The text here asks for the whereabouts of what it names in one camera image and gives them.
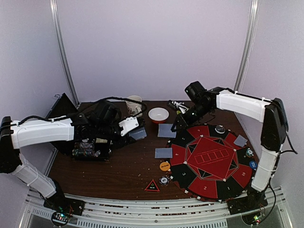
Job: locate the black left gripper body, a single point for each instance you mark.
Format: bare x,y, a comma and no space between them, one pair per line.
104,130

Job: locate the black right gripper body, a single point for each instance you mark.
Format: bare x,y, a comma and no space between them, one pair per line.
183,119

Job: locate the blue checked playing card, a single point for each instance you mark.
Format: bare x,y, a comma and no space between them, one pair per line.
165,131

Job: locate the dealt card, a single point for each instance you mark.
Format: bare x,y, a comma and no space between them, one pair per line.
163,153
240,141

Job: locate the blue grey cloth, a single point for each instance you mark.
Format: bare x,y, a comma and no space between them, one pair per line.
138,134

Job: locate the black round dealer puck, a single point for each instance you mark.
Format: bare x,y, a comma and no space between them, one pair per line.
220,129

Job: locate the orange big blind button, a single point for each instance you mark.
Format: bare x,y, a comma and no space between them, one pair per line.
165,166

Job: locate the poker chip stack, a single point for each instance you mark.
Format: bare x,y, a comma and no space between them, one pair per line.
164,180
249,153

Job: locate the blue small blind button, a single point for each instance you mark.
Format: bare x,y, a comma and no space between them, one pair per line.
253,165

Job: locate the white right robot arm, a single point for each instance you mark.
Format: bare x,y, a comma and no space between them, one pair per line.
271,113

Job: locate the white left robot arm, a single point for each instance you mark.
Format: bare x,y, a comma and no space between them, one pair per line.
65,127

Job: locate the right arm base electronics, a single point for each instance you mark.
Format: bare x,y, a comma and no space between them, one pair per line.
253,200

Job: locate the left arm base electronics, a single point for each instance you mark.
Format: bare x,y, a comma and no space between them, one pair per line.
63,215

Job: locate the white orange bowl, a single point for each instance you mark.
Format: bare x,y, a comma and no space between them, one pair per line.
158,115

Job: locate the ceramic coral pattern mug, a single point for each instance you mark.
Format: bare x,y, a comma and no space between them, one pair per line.
134,108

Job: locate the front poker chip stacks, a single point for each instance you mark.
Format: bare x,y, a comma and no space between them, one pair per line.
85,150

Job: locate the black poker chip case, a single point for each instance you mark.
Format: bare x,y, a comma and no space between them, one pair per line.
64,106

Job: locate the red black poker mat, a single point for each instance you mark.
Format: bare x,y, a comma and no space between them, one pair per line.
208,165

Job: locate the black red triangular all-in marker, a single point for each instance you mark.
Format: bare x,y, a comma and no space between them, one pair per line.
152,187

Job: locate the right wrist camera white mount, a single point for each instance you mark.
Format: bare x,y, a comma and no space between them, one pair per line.
177,106

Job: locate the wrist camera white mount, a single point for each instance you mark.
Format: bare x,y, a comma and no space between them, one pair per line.
128,125
177,106

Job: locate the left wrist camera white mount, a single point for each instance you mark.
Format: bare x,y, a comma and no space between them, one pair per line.
128,125

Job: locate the right aluminium frame post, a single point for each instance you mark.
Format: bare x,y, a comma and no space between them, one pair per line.
249,42

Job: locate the aluminium frame post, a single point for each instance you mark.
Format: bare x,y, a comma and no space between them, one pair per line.
249,42
63,55

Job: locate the aluminium front table rail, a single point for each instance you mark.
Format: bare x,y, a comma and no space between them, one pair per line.
178,213

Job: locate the left aluminium frame post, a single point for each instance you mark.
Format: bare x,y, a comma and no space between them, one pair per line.
63,55

